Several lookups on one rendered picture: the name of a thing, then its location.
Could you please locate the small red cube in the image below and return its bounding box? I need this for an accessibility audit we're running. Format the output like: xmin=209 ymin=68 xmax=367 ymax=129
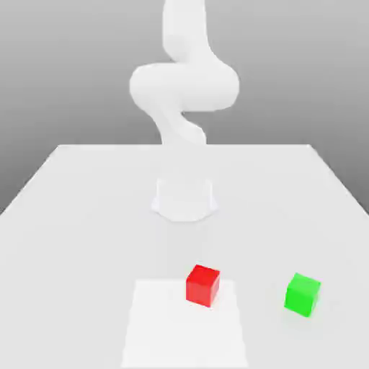
xmin=185 ymin=264 xmax=221 ymax=308

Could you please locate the small green cube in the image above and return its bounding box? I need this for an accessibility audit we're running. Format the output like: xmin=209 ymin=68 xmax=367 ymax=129
xmin=283 ymin=272 xmax=322 ymax=319

